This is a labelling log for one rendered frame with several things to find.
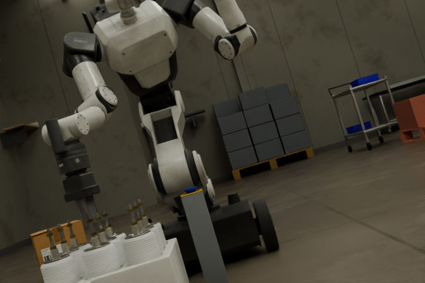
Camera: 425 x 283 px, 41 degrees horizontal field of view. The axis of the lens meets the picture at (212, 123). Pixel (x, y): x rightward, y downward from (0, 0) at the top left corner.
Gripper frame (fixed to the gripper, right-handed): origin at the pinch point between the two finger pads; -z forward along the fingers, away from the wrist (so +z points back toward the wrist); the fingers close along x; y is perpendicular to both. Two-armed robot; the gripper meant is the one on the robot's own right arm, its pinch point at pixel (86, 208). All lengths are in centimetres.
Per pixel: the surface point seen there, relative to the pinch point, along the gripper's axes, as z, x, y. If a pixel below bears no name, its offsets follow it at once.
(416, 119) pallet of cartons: -15, 25, -449
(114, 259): -15.8, -4.7, -0.3
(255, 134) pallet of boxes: 23, 340, -689
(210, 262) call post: -27.2, -13.8, -29.6
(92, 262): -14.5, -1.4, 4.6
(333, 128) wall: -4, 278, -856
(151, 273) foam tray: -21.4, -15.5, -1.8
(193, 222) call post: -13.8, -12.6, -28.7
